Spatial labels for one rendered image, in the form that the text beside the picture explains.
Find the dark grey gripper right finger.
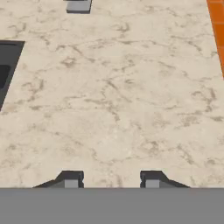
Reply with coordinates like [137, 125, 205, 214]
[139, 170, 191, 189]

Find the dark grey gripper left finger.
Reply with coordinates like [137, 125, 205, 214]
[32, 170, 85, 189]

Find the dark grey sink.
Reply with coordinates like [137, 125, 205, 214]
[0, 40, 26, 112]

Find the grey rectangular block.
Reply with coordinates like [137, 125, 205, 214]
[66, 0, 93, 15]

